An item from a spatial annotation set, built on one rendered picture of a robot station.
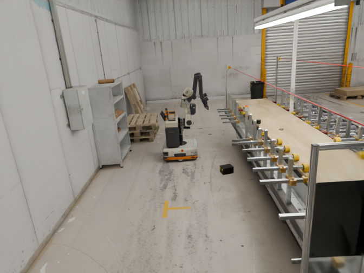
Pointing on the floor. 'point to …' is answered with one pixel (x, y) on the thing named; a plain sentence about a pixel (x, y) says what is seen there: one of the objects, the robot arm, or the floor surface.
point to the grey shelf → (109, 134)
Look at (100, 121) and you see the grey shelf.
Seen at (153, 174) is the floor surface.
